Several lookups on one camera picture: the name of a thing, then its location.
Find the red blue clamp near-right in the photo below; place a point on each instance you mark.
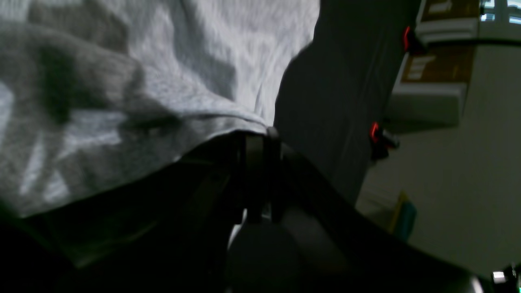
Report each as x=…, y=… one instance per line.
x=382, y=141

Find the red black clamp far-right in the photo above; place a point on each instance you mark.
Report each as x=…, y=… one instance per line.
x=411, y=43

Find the white Hugging Face t-shirt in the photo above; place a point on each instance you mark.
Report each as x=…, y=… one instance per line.
x=96, y=94

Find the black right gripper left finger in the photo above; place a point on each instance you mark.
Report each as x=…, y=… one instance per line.
x=142, y=236

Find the black table cloth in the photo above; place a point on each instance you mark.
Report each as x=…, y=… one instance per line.
x=334, y=90

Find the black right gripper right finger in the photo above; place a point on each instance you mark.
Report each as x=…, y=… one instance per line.
x=376, y=261

